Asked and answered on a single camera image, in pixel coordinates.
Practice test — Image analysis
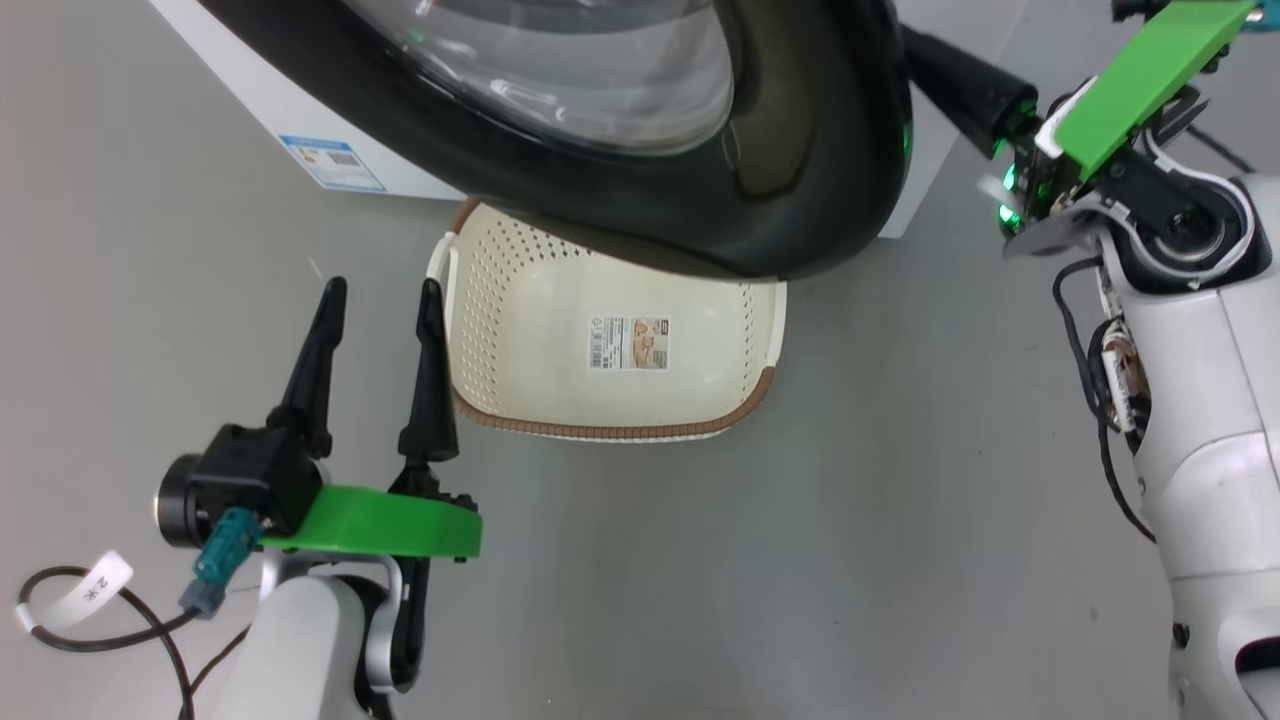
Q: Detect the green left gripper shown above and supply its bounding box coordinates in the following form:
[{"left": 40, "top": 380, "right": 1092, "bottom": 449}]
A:
[{"left": 260, "top": 277, "right": 483, "bottom": 563}]

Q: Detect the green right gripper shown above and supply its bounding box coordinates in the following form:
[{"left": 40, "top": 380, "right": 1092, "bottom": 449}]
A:
[{"left": 900, "top": 0, "right": 1261, "bottom": 259}]

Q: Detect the black washing machine door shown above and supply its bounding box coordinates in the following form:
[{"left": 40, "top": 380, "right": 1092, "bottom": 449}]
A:
[{"left": 195, "top": 0, "right": 913, "bottom": 281}]

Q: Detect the cream perforated laundry basket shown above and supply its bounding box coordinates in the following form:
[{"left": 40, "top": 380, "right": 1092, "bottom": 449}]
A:
[{"left": 427, "top": 198, "right": 788, "bottom": 443}]

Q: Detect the paper basket label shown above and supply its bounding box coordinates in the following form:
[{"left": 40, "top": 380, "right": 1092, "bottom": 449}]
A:
[{"left": 588, "top": 316, "right": 671, "bottom": 371}]

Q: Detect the white front-load washing machine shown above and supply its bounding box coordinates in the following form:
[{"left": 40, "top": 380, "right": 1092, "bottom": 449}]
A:
[{"left": 150, "top": 0, "right": 961, "bottom": 241}]

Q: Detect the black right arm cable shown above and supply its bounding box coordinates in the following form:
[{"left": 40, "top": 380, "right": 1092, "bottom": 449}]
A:
[{"left": 1050, "top": 255, "right": 1158, "bottom": 544}]

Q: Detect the white cable tag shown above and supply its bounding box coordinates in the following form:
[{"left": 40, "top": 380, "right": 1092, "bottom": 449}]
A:
[{"left": 14, "top": 550, "right": 134, "bottom": 634}]

